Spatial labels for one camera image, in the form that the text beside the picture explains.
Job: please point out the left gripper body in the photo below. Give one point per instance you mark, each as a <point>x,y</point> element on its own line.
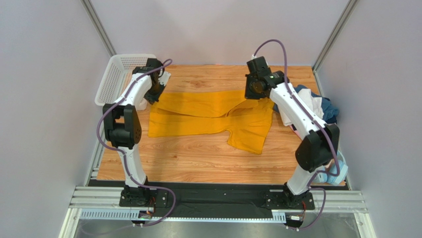
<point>153,93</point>

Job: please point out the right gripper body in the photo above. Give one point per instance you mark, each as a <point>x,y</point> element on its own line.
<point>255,93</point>

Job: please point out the yellow t-shirt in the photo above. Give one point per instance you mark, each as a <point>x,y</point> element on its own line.
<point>248,121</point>

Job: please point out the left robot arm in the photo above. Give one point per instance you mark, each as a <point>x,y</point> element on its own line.
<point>123,130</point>

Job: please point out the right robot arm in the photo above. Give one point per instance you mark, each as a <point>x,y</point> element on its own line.
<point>319,141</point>

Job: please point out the white plastic basket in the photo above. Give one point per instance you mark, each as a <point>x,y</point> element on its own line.
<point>118,76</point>

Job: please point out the white t-shirt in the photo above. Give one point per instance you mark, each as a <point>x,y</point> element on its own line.
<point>313,101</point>

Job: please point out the pink garment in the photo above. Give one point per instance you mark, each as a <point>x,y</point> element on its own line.
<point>297,133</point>

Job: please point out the blue t-shirt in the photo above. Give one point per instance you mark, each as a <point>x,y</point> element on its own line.
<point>330,111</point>

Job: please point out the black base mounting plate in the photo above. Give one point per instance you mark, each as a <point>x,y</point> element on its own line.
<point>217,201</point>

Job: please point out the light blue headphones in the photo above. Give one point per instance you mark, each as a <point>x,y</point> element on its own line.
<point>334,175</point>

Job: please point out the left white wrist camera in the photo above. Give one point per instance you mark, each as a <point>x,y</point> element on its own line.
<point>163,80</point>

